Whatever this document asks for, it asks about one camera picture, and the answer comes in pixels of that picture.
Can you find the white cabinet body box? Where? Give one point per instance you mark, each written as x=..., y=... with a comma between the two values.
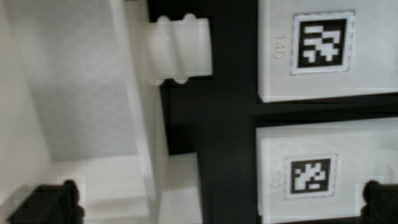
x=90, y=57

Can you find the white cabinet door panel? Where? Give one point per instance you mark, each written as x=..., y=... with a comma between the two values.
x=319, y=159
x=328, y=48

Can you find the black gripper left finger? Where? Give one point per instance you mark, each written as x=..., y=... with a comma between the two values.
x=51, y=206

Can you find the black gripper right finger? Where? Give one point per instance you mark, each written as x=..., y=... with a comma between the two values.
x=379, y=212

